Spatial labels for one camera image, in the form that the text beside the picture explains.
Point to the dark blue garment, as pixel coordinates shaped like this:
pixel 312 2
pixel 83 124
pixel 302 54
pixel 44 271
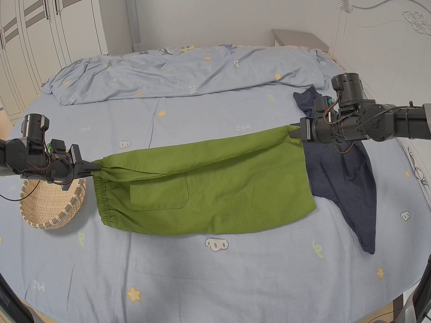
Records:
pixel 350 183

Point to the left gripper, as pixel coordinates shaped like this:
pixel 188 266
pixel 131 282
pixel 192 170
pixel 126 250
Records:
pixel 64 170

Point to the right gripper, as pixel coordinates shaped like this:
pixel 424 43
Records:
pixel 323 131

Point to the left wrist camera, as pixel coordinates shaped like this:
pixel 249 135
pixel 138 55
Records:
pixel 58 148

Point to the grey bedside table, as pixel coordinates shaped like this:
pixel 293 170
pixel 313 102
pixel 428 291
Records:
pixel 296 37

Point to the white wardrobe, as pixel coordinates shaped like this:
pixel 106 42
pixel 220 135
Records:
pixel 40 39

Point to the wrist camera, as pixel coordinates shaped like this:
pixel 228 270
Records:
pixel 321 106
pixel 58 148

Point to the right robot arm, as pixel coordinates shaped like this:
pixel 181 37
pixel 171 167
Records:
pixel 397 123

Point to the pale blue quilt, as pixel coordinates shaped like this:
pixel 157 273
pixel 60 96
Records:
pixel 175 76

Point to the bed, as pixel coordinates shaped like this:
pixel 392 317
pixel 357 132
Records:
pixel 208 264

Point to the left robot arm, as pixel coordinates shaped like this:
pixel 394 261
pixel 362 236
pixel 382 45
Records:
pixel 16 156

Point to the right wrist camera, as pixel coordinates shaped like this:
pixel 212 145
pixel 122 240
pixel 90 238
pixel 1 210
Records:
pixel 321 106

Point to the round woven basket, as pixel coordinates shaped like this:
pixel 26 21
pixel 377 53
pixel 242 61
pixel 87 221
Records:
pixel 43 210

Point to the green shorts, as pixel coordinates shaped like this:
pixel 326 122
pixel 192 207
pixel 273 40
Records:
pixel 229 187

